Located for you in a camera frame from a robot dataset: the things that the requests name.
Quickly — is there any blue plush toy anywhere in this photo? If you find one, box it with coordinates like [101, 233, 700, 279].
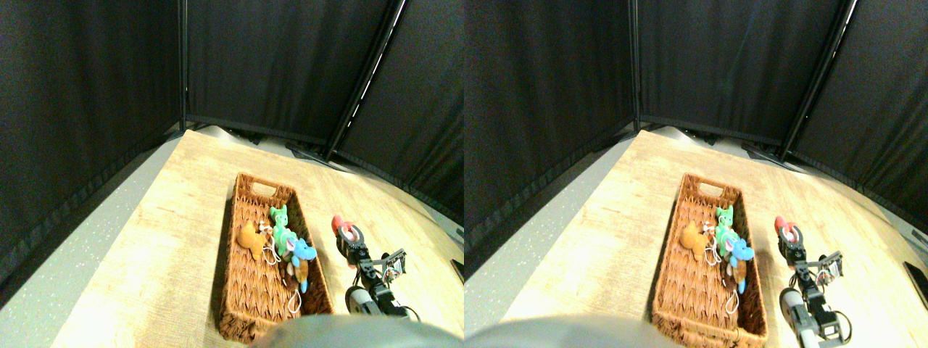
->
[731, 238, 756, 292]
[289, 238, 318, 294]

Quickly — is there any black curtain stand pole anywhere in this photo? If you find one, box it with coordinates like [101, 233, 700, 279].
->
[629, 0, 643, 133]
[779, 0, 861, 163]
[325, 0, 408, 162]
[177, 0, 191, 133]

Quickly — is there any brown wicker basket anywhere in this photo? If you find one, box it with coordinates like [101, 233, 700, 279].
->
[219, 173, 334, 344]
[651, 173, 769, 346]

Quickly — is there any red plush toy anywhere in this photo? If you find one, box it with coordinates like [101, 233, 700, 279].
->
[774, 215, 805, 246]
[331, 215, 364, 244]

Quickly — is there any tan plush bear toy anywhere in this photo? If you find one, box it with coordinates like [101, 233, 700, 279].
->
[238, 221, 267, 261]
[680, 221, 710, 262]

